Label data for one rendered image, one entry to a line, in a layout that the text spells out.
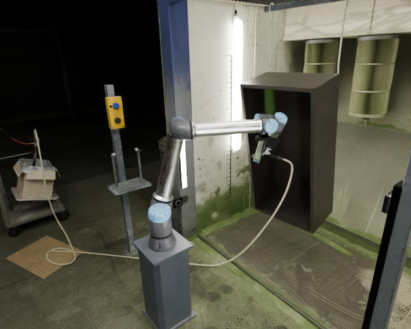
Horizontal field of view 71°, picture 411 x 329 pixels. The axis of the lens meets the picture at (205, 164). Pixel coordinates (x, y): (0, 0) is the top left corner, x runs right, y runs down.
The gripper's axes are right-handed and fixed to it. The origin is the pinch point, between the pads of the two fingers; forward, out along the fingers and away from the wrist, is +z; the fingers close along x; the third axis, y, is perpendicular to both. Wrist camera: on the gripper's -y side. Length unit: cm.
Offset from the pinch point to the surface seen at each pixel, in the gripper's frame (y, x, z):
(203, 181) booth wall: -41, 19, 79
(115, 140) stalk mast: -120, -11, 31
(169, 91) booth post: -92, 36, -2
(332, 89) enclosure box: 29, 24, -53
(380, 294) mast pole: 48, -110, -51
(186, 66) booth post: -83, 51, -20
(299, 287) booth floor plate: 66, -55, 79
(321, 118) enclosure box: 27.7, 7.1, -39.5
